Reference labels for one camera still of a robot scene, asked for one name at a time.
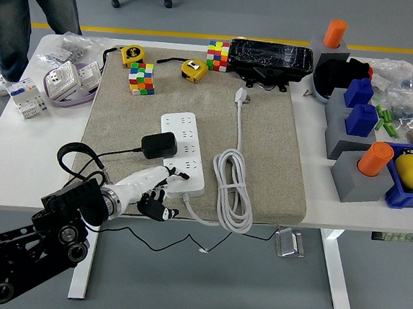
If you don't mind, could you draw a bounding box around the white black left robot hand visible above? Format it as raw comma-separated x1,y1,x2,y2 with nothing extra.
106,160,191,225

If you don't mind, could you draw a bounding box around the thin black adapter cord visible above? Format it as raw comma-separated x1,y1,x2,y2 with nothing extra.
86,143,296,263

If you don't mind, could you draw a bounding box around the black power adapter plug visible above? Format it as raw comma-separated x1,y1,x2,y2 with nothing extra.
139,130,179,162

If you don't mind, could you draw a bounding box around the white power strip board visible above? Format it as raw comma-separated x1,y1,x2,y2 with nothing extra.
154,109,211,201

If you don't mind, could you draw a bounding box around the white table leg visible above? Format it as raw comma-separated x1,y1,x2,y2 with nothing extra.
66,213,103,302
314,228,359,309

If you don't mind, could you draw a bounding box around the table control panel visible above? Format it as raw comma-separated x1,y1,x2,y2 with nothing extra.
370,230,413,245

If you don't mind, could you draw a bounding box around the purple tray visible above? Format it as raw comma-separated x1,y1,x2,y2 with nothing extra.
41,59,102,112

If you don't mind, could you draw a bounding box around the yellow tape measure silver clip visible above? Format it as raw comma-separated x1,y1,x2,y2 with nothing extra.
154,55,209,85

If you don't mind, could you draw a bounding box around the yellow tape measure printed 5m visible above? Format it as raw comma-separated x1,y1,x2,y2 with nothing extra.
101,41,147,71

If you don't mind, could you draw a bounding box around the grey-brown mat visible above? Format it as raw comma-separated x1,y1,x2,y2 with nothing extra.
67,40,320,233

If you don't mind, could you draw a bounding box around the blue plastic bin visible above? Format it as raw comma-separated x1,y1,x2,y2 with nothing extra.
378,140,413,211

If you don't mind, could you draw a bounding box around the white blue circuit breaker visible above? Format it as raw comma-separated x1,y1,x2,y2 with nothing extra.
2,75,51,122

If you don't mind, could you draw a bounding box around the tall multicolour puzzle cube stack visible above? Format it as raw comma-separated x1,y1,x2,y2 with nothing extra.
205,40,231,73

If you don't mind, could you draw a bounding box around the clear bag of metal screws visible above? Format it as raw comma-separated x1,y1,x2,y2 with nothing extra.
35,28,113,69

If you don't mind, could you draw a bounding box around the grey peg block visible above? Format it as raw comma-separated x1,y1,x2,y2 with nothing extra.
307,32,352,72
324,87,356,120
322,107,380,164
328,149,398,207

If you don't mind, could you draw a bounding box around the yellow lemon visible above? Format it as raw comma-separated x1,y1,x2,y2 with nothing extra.
392,151,413,191

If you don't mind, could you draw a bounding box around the black box wrapped in film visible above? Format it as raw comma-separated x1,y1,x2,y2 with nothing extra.
225,37,316,96

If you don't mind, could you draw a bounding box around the orange cylinder peg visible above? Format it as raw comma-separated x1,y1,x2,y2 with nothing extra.
322,18,348,50
356,140,396,179

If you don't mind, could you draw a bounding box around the blue white round dish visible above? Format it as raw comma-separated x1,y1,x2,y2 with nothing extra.
310,71,334,105

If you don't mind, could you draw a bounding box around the person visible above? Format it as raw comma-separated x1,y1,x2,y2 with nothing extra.
0,0,86,104

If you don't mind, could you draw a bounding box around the blue square peg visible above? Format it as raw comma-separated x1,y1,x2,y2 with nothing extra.
344,102,381,138
342,76,376,109

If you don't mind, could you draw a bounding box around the black cloth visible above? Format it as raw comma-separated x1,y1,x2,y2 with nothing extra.
311,54,372,101

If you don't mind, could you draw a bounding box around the clear bag of blue parts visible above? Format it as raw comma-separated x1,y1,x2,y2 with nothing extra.
384,89,413,125

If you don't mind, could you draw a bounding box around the clear bag of small parts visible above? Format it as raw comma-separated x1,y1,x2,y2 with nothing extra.
369,57,413,96

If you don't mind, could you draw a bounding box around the white wall socket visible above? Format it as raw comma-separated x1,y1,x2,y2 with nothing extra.
74,59,103,91
46,59,81,100

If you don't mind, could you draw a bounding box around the white power strip cable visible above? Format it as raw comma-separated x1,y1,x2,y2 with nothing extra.
180,83,266,235

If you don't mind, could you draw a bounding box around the silver metal bracket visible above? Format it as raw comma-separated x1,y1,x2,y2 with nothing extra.
273,228,308,260

